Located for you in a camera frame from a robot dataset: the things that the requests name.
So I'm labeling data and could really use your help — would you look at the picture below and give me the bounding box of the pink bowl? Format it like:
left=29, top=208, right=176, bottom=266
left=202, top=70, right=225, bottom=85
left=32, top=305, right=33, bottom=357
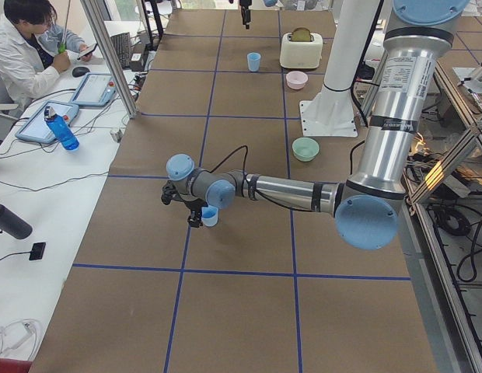
left=285, top=71, right=308, bottom=90

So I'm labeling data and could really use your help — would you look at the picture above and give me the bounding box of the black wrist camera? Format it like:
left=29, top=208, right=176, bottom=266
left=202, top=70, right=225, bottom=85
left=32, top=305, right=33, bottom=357
left=161, top=180, right=183, bottom=206

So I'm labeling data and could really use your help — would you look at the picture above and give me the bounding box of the black keyboard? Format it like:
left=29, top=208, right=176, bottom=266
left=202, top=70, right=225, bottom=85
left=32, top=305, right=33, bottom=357
left=110, top=32, right=131, bottom=69

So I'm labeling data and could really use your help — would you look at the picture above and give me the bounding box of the far teach pendant tablet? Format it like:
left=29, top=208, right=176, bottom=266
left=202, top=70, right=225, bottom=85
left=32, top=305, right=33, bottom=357
left=70, top=73, right=116, bottom=107

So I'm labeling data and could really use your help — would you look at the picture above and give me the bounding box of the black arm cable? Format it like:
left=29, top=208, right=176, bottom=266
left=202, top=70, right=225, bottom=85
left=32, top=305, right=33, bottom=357
left=209, top=145, right=343, bottom=213

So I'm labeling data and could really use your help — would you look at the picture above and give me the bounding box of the small black square device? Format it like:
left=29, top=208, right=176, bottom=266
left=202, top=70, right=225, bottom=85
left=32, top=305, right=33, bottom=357
left=29, top=242, right=46, bottom=261

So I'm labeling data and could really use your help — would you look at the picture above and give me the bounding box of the teach pendant tablet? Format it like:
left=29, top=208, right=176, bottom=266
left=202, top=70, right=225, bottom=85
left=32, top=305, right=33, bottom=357
left=70, top=73, right=116, bottom=107
left=16, top=100, right=79, bottom=145

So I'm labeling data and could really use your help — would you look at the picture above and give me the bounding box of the green bowl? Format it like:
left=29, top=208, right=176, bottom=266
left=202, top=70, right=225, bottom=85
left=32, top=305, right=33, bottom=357
left=292, top=137, right=320, bottom=162

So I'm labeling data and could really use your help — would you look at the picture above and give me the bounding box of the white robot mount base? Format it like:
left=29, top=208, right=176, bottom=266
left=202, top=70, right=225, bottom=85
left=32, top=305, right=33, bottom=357
left=300, top=0, right=383, bottom=138

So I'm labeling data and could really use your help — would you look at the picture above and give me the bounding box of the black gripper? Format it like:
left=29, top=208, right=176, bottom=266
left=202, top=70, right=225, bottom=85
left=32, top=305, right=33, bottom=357
left=239, top=0, right=252, bottom=30
left=183, top=198, right=208, bottom=228

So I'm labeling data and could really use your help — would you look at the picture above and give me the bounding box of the person in white coat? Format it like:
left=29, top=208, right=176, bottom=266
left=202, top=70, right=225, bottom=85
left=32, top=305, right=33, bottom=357
left=0, top=1, right=93, bottom=110

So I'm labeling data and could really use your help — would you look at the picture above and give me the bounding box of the blue water bottle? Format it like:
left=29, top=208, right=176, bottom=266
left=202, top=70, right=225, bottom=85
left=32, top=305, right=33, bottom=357
left=44, top=106, right=79, bottom=151

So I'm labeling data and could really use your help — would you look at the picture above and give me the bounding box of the cream toaster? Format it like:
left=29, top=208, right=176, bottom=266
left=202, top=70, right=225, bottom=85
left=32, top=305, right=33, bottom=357
left=279, top=33, right=323, bottom=69

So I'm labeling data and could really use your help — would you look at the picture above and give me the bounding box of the aluminium frame post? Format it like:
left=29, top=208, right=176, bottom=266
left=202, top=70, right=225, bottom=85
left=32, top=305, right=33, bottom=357
left=81, top=0, right=138, bottom=119

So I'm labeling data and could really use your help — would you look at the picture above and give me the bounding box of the dark grey thermos bottle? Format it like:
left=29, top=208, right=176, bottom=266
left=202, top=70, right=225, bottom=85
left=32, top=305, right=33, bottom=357
left=0, top=204, right=33, bottom=239

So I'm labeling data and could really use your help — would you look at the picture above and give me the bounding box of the bread slice in toaster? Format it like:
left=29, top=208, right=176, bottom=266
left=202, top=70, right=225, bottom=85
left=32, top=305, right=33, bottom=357
left=289, top=27, right=313, bottom=43

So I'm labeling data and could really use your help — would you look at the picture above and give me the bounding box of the black computer mouse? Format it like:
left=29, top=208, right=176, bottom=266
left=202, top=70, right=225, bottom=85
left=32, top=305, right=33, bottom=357
left=72, top=66, right=90, bottom=78

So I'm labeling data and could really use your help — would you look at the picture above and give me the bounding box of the light blue cup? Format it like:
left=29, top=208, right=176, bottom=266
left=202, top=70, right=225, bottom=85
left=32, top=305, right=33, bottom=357
left=246, top=52, right=261, bottom=72
left=201, top=206, right=218, bottom=227

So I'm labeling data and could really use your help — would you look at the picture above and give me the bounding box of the near teach pendant tablet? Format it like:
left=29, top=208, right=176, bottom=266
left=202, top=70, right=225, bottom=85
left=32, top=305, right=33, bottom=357
left=16, top=100, right=79, bottom=145

